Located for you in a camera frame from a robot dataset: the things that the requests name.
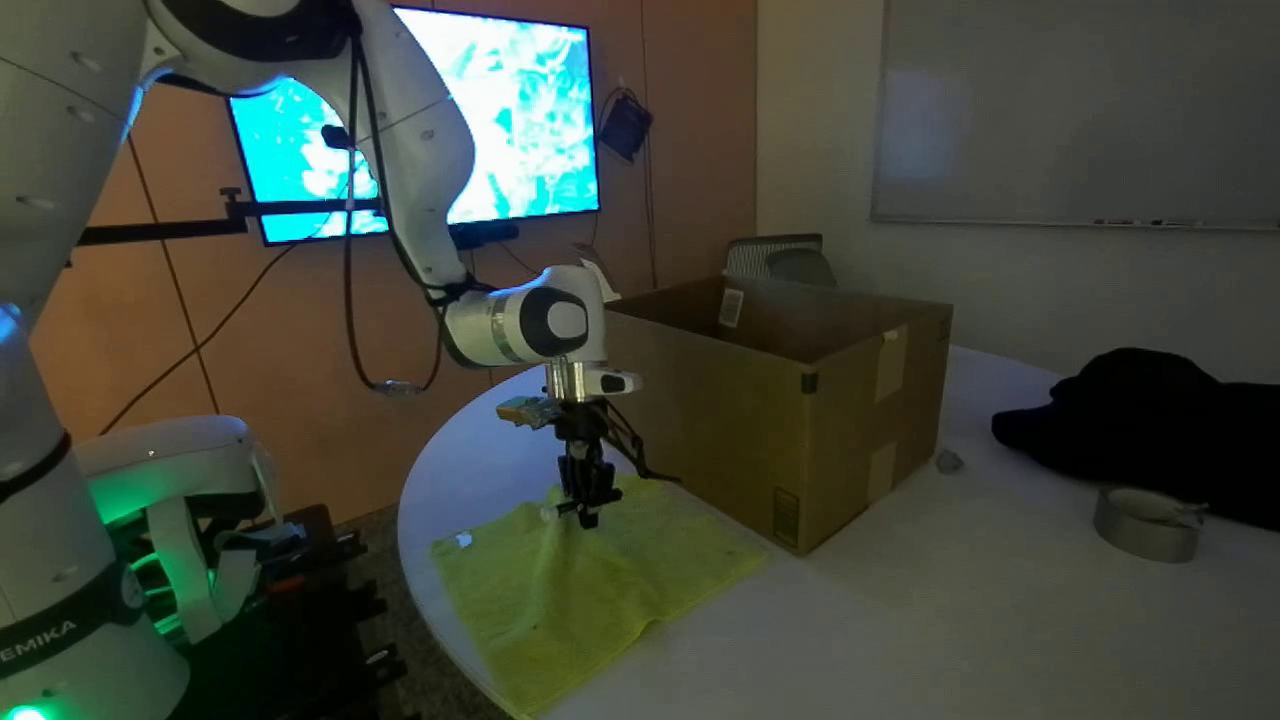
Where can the black stereo camera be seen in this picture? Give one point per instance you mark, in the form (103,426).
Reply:
(338,137)

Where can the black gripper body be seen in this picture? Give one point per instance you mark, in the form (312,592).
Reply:
(584,445)

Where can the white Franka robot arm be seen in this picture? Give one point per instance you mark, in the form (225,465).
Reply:
(402,135)

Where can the black wall-mounted device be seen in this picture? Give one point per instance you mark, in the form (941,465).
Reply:
(624,124)

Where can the grey tape roll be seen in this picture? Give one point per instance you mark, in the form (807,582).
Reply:
(1145,527)

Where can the black clothing pile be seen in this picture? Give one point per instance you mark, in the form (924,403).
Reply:
(1161,426)

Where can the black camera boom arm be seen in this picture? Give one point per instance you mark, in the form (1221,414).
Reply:
(160,230)

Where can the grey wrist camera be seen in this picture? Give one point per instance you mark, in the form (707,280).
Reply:
(526,414)

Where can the grey chair backrest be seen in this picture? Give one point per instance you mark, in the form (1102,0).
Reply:
(782,261)

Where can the open cardboard box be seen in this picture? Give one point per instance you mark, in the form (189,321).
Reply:
(747,414)

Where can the wall whiteboard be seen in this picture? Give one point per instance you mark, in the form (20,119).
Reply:
(1065,105)

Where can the yellow microfiber towel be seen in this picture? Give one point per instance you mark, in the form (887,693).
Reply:
(584,603)

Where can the wall-mounted TV monitor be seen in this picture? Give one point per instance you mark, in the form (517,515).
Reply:
(533,105)

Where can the black bar under monitor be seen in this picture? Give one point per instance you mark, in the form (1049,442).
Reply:
(487,232)

